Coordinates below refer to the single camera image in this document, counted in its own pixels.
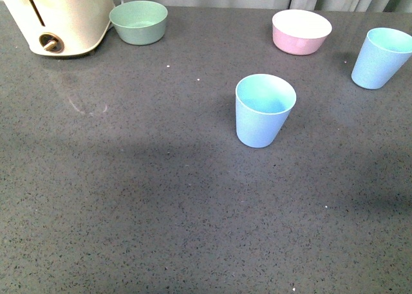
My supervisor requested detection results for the cream toaster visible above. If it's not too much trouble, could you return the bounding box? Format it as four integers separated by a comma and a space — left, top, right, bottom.
3, 0, 115, 57

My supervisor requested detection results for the green bowl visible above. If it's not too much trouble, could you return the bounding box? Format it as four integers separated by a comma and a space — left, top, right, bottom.
109, 1, 168, 46

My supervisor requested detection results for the blue cup left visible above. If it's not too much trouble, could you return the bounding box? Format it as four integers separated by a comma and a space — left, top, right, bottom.
235, 74, 297, 148

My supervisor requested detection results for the blue cup right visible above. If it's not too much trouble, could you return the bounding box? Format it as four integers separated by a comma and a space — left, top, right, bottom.
351, 28, 411, 89

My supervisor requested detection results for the blue cup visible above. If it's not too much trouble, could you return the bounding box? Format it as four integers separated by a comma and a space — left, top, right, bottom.
351, 28, 411, 89
235, 74, 297, 148

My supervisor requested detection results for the pink bowl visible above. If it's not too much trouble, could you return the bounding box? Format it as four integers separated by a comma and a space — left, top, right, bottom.
272, 10, 332, 56

